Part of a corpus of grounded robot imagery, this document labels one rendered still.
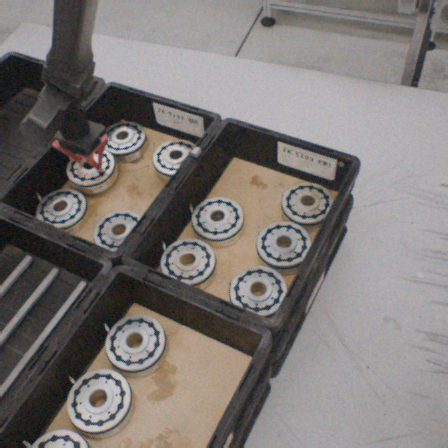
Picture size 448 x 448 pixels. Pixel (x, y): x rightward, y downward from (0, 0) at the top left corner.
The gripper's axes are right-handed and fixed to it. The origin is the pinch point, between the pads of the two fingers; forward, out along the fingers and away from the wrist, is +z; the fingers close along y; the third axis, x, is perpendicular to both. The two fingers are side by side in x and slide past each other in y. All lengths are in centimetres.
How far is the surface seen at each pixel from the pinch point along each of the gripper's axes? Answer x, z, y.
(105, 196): -2.9, 6.1, 4.3
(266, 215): 7.0, 6.7, 37.3
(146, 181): 4.4, 6.3, 10.0
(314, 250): -3, -3, 51
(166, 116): 18.6, 0.6, 7.5
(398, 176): 40, 21, 56
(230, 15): 179, 92, -70
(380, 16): 188, 79, 10
